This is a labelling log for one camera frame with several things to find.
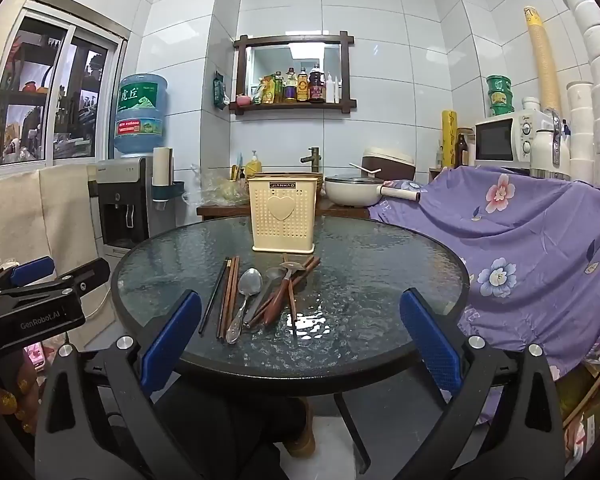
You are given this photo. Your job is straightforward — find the teal cup holder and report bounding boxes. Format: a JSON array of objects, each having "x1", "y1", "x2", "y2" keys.
[{"x1": 150, "y1": 180, "x2": 185, "y2": 209}]

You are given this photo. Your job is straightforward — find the stack of paper cups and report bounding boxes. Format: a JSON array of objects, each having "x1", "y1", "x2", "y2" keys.
[{"x1": 152, "y1": 146, "x2": 175, "y2": 201}]

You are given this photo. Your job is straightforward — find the wooden rack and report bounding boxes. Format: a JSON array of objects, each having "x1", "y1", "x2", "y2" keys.
[{"x1": 428, "y1": 127, "x2": 476, "y2": 183}]

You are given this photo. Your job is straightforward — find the green hanging packet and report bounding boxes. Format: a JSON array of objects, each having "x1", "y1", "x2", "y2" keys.
[{"x1": 212, "y1": 72, "x2": 230, "y2": 110}]

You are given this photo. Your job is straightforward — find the brown white rice cooker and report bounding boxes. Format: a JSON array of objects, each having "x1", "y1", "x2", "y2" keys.
[{"x1": 362, "y1": 147, "x2": 416, "y2": 181}]

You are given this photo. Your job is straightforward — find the black chopstick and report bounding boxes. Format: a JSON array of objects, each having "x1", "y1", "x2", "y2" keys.
[{"x1": 198, "y1": 259, "x2": 231, "y2": 336}]

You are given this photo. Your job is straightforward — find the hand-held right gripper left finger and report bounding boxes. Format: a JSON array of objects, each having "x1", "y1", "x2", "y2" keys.
[{"x1": 35, "y1": 289, "x2": 203, "y2": 480}]

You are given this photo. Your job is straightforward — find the tall yellow cup stack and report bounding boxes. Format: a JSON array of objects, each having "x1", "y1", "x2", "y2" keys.
[{"x1": 524, "y1": 6, "x2": 563, "y2": 126}]

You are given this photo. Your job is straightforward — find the pink packet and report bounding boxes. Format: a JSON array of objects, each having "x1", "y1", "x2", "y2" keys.
[{"x1": 25, "y1": 345, "x2": 47, "y2": 372}]

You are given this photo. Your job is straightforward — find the brass faucet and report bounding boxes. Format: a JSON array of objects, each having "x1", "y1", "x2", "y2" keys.
[{"x1": 300, "y1": 147, "x2": 325, "y2": 173}]

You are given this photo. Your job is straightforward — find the yellow roll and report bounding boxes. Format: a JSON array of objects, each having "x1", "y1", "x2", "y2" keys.
[{"x1": 441, "y1": 110, "x2": 460, "y2": 170}]

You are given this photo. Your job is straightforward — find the stack of green cups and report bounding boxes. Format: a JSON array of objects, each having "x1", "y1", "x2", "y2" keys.
[{"x1": 486, "y1": 75, "x2": 513, "y2": 118}]

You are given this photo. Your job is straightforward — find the clear plastic bags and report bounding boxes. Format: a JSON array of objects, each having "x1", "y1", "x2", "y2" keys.
[{"x1": 195, "y1": 167, "x2": 251, "y2": 206}]

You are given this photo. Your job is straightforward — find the round glass table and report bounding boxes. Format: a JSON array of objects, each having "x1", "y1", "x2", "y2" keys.
[{"x1": 111, "y1": 214, "x2": 471, "y2": 466}]

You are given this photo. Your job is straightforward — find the cream perforated utensil holder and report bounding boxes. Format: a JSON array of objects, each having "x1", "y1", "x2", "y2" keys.
[{"x1": 247, "y1": 174, "x2": 317, "y2": 253}]

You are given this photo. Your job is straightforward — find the wooden framed mirror shelf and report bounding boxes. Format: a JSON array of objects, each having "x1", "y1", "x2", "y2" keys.
[{"x1": 232, "y1": 31, "x2": 357, "y2": 118}]

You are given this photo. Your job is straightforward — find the grey water dispenser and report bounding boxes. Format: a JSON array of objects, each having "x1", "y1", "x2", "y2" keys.
[{"x1": 96, "y1": 156, "x2": 151, "y2": 261}]

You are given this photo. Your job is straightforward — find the wooden sink cabinet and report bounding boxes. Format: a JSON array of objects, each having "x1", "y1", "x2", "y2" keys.
[{"x1": 196, "y1": 195, "x2": 371, "y2": 221}]

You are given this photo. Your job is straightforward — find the blue water jug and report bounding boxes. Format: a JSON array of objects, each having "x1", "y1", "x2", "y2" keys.
[{"x1": 112, "y1": 72, "x2": 170, "y2": 158}]

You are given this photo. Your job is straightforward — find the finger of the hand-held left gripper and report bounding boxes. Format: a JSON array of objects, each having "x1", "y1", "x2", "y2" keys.
[
  {"x1": 0, "y1": 258, "x2": 112, "y2": 306},
  {"x1": 0, "y1": 256, "x2": 56, "y2": 292}
]

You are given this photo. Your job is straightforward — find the dark soy sauce bottle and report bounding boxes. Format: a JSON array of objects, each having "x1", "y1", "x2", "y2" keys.
[{"x1": 308, "y1": 64, "x2": 327, "y2": 103}]

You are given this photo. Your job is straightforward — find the brown wooden spoon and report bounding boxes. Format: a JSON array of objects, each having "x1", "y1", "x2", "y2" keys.
[{"x1": 262, "y1": 275, "x2": 293, "y2": 326}]

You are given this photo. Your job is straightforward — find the white kettle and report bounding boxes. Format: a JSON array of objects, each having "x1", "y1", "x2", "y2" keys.
[{"x1": 529, "y1": 110, "x2": 571, "y2": 181}]

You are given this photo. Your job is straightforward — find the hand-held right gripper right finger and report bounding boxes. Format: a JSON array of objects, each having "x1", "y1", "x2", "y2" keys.
[{"x1": 399, "y1": 287, "x2": 566, "y2": 480}]

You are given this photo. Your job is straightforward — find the white microwave oven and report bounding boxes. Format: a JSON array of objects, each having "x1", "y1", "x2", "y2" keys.
[{"x1": 474, "y1": 112, "x2": 556, "y2": 166}]

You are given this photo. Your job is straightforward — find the large metal spoon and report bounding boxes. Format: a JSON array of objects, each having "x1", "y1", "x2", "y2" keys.
[{"x1": 224, "y1": 267, "x2": 264, "y2": 345}]

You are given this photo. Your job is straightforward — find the dark metal spoon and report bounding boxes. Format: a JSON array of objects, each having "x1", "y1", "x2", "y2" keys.
[{"x1": 242, "y1": 266, "x2": 287, "y2": 331}]

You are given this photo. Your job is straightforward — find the beige cloth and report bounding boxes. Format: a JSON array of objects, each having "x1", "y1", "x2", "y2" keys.
[{"x1": 0, "y1": 164, "x2": 123, "y2": 353}]

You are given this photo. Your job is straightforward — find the cream electric pot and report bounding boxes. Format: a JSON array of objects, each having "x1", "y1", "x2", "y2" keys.
[{"x1": 324, "y1": 174, "x2": 422, "y2": 208}]

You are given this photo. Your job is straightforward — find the purple floral cloth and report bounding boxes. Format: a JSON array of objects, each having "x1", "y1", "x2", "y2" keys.
[{"x1": 369, "y1": 165, "x2": 600, "y2": 421}]

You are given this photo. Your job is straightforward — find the sliding window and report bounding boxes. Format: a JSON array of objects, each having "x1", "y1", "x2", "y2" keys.
[{"x1": 0, "y1": 0, "x2": 131, "y2": 168}]

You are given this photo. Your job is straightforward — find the small metal soup spoon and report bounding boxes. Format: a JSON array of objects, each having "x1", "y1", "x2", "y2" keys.
[{"x1": 278, "y1": 259, "x2": 305, "y2": 281}]

